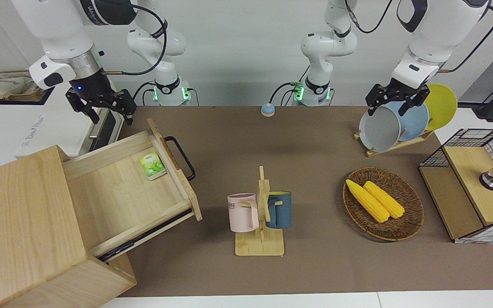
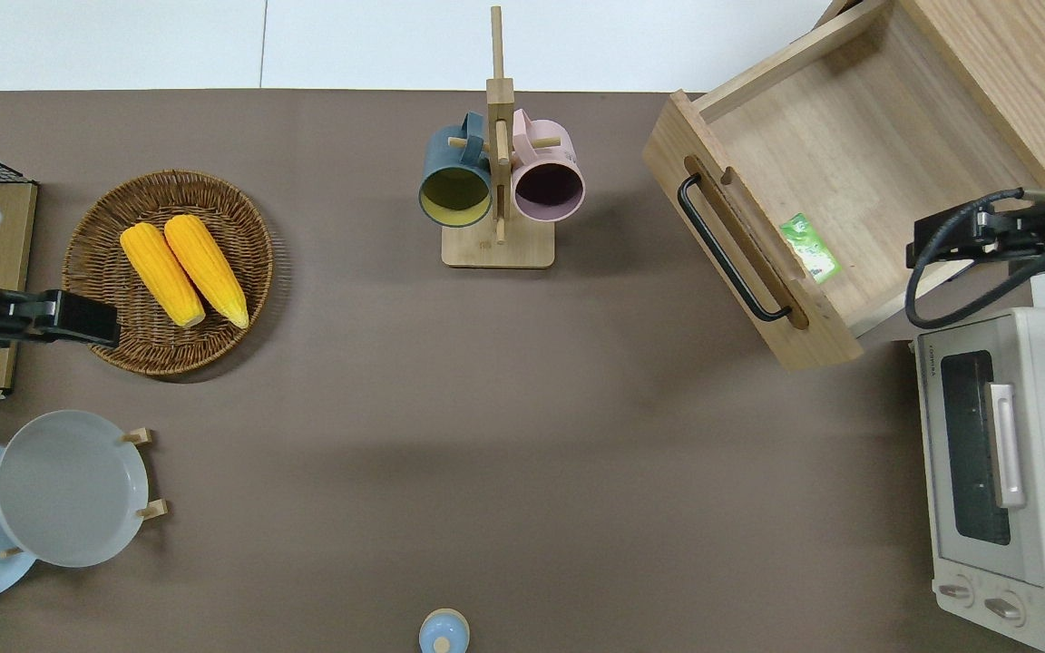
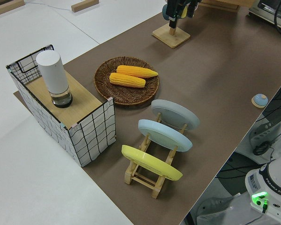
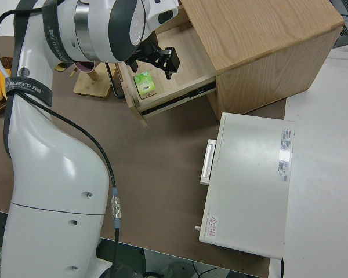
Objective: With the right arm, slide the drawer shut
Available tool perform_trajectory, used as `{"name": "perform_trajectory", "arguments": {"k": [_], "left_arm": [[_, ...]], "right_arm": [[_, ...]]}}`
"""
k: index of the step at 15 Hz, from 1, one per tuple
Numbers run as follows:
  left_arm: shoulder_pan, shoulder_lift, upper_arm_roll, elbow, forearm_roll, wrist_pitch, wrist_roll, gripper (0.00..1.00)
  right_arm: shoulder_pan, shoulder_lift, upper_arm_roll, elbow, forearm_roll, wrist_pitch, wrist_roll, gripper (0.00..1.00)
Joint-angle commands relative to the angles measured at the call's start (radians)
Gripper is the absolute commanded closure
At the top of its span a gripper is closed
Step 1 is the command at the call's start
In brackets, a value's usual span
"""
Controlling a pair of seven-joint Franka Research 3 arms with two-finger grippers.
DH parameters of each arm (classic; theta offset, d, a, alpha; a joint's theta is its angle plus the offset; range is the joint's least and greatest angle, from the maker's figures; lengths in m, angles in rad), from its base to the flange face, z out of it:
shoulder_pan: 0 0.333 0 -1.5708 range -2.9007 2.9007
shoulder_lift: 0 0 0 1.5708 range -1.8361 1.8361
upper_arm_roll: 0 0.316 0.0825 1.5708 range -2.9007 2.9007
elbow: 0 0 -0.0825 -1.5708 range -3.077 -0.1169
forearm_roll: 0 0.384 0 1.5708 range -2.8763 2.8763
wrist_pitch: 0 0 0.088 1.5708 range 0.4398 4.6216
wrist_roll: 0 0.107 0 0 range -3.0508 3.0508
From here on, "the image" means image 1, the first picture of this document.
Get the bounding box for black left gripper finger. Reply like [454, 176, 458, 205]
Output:
[398, 85, 431, 116]
[365, 84, 391, 117]

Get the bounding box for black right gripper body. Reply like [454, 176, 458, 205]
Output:
[69, 70, 121, 106]

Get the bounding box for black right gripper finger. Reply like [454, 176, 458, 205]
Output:
[110, 89, 136, 127]
[65, 89, 101, 125]

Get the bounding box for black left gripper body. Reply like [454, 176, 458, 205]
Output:
[385, 78, 421, 103]

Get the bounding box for light wooden drawer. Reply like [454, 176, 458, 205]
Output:
[62, 118, 203, 262]

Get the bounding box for light wooden drawer cabinet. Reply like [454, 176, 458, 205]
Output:
[0, 145, 138, 308]

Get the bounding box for light blue plate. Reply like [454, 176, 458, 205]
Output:
[385, 100, 431, 143]

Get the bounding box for yellow plate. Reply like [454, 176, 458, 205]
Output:
[424, 83, 458, 132]

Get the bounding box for grey plate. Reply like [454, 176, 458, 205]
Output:
[358, 106, 402, 154]

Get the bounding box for wooden plate rack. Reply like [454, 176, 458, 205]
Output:
[353, 128, 435, 158]

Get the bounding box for white toaster oven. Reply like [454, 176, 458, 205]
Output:
[0, 83, 126, 176]

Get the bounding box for green tea bag packet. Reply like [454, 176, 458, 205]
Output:
[139, 151, 168, 181]

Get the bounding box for beige paper bag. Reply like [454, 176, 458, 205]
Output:
[0, 72, 38, 101]

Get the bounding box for yellow corn cob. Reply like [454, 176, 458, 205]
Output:
[363, 180, 406, 219]
[345, 179, 391, 223]

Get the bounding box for brown wicker basket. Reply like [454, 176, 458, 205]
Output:
[342, 167, 425, 243]

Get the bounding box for dark blue mug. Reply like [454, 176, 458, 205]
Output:
[265, 191, 293, 230]

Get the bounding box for pink mug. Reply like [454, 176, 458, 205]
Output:
[227, 193, 260, 233]

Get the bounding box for brown table mat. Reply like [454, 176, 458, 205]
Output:
[117, 106, 493, 298]

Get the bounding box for wooden mug rack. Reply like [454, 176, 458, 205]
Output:
[235, 166, 285, 257]

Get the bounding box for black right base cable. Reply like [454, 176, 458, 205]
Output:
[132, 80, 158, 107]

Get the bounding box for black base cable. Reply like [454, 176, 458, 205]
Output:
[132, 80, 158, 107]
[269, 80, 303, 107]

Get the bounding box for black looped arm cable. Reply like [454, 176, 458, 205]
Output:
[344, 0, 394, 35]

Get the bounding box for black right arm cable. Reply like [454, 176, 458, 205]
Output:
[99, 0, 169, 77]

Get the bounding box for black metal drawer handle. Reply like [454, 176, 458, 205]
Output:
[163, 136, 197, 182]

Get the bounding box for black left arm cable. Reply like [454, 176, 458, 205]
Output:
[438, 4, 493, 74]

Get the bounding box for wire grid wooden shelf box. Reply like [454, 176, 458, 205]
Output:
[419, 128, 493, 245]

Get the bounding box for black left base cable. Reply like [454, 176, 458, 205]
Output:
[269, 80, 303, 107]

